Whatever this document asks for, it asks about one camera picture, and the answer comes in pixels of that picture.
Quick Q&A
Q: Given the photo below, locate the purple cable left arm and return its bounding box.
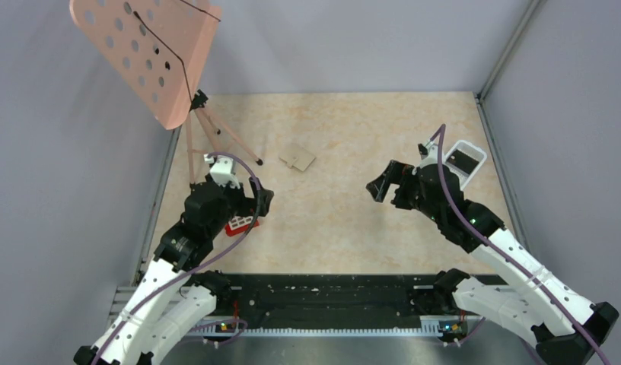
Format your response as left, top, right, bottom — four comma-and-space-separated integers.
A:
91, 151, 263, 365

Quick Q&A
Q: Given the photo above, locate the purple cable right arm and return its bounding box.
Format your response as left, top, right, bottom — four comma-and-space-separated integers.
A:
431, 124, 611, 365

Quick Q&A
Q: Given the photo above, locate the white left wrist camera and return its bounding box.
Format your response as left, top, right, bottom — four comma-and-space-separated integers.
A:
203, 154, 240, 189

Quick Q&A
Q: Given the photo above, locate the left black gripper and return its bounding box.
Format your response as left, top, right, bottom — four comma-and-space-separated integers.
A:
208, 176, 273, 236

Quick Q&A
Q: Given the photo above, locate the beige card holder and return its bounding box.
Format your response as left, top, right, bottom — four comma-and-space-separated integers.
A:
279, 143, 316, 172

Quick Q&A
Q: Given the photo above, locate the white perforated plastic basket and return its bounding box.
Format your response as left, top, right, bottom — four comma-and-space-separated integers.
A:
444, 140, 488, 190

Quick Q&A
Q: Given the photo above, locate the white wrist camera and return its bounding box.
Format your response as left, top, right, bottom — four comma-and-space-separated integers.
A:
203, 154, 240, 189
418, 141, 446, 169

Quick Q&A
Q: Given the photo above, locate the black item in basket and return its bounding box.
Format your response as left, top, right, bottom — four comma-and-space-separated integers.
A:
447, 149, 479, 175

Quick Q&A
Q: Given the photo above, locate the aluminium side rail left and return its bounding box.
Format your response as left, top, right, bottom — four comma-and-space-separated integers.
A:
130, 127, 182, 285

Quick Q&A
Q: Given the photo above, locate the pink perforated music stand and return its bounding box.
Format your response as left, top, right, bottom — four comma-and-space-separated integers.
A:
69, 0, 263, 183

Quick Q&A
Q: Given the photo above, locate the black cable on stand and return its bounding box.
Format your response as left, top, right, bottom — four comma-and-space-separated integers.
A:
132, 0, 222, 102

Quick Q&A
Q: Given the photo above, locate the aluminium corner post right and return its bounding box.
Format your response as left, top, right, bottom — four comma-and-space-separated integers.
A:
476, 0, 546, 104

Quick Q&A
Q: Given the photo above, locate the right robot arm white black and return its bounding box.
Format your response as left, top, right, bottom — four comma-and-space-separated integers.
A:
366, 160, 619, 364

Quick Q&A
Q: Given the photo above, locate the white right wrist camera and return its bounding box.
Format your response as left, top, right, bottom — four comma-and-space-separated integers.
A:
418, 141, 446, 169

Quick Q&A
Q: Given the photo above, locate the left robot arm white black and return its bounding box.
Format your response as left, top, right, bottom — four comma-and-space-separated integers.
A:
73, 176, 274, 364

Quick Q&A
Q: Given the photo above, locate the aluminium frame rail front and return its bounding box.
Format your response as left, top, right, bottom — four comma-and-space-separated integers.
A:
108, 286, 564, 348

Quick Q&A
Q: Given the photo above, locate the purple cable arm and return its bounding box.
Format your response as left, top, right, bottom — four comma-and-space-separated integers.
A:
91, 151, 263, 365
431, 124, 611, 365

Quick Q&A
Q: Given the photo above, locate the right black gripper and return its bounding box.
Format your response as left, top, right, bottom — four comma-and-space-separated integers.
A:
367, 159, 444, 224

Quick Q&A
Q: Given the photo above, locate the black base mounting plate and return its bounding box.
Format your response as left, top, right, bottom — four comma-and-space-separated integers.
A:
186, 271, 472, 331

